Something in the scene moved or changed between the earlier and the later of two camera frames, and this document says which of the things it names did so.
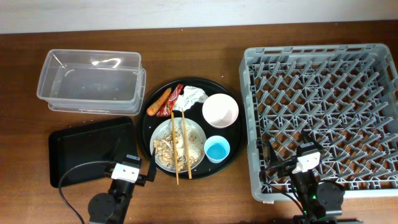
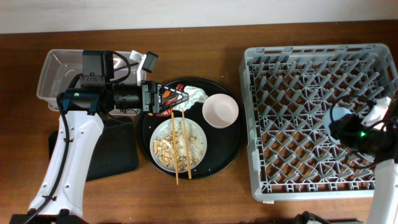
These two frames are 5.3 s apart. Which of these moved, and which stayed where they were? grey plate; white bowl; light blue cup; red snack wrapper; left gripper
Moved: light blue cup; left gripper
Stayed: white bowl; red snack wrapper; grey plate
